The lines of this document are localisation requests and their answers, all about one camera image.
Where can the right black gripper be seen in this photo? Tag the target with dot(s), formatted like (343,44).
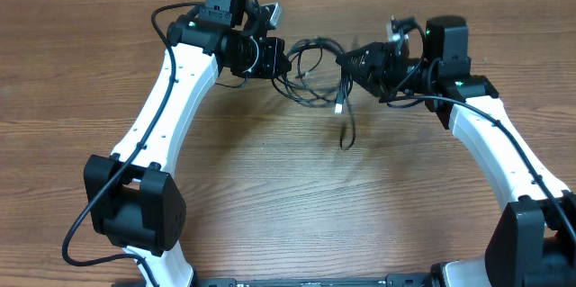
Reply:
(380,64)

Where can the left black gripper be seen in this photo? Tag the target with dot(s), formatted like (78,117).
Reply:
(274,58)

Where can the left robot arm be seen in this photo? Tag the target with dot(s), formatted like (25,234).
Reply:
(132,194)

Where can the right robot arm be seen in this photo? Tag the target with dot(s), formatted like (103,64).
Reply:
(533,243)

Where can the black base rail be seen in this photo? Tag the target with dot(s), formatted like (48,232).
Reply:
(315,281)

